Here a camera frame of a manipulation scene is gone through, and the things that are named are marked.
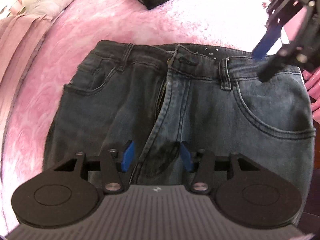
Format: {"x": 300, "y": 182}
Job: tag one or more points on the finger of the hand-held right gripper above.
{"x": 265, "y": 42}
{"x": 275, "y": 65}

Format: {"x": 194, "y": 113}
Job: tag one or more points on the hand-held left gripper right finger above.
{"x": 186, "y": 157}

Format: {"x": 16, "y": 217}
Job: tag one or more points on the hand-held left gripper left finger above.
{"x": 128, "y": 157}

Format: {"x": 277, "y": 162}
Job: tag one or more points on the dark blue-grey jeans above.
{"x": 212, "y": 105}

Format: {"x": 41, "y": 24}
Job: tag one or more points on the pink floral blanket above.
{"x": 162, "y": 22}

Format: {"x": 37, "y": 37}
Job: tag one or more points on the pink striped quilt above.
{"x": 17, "y": 45}

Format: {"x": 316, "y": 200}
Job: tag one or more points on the white ribbed pillow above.
{"x": 52, "y": 2}

